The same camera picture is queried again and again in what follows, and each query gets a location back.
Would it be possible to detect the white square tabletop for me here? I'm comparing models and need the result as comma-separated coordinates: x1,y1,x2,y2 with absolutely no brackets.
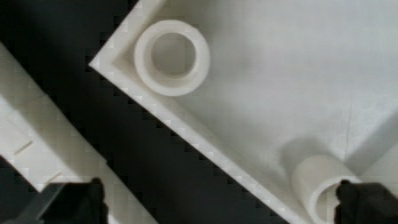
91,0,398,224

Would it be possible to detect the white obstacle fence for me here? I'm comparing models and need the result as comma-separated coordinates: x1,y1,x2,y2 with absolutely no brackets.
0,43,157,224

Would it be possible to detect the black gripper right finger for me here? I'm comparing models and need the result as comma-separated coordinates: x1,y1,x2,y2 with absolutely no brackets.
334,180,398,224

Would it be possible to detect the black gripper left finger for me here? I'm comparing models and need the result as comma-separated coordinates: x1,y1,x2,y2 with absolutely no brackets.
13,178,109,224

